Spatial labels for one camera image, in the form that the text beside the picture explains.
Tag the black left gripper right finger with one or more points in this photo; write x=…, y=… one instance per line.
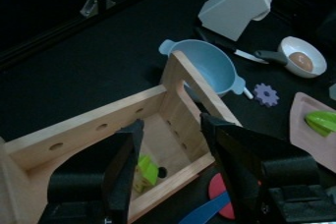
x=245, y=162

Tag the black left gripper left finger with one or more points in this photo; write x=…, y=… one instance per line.
x=115, y=169

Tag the green starfruit top piece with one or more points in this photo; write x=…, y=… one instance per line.
x=147, y=171

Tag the green starfruit piece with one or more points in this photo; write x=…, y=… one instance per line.
x=147, y=171
x=323, y=122

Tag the red round disc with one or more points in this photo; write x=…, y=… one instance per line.
x=218, y=190

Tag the wooden crate with holes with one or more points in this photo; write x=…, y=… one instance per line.
x=87, y=129

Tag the pink cutting board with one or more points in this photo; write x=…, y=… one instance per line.
x=309, y=133

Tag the purple gear shape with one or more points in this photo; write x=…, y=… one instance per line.
x=266, y=95

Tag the light blue colander bowl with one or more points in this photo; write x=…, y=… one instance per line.
x=213, y=64

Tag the brown toy egg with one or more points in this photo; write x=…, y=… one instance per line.
x=302, y=61

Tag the grey toy appliance box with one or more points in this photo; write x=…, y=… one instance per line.
x=234, y=8

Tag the metal frame bracket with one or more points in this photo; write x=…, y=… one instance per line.
x=91, y=6

